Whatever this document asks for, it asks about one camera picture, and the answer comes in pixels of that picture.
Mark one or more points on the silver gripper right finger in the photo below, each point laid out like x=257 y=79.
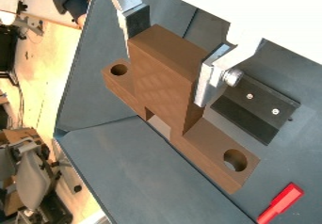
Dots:
x=216 y=72

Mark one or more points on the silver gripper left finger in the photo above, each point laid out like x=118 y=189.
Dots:
x=132 y=17

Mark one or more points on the brown T-shaped block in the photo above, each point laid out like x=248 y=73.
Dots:
x=153 y=82

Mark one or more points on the red peg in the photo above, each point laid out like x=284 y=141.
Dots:
x=280 y=203

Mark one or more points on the grey robot equipment outside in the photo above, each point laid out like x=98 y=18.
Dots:
x=26 y=174

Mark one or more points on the black angle bracket fixture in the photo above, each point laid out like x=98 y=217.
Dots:
x=256 y=108

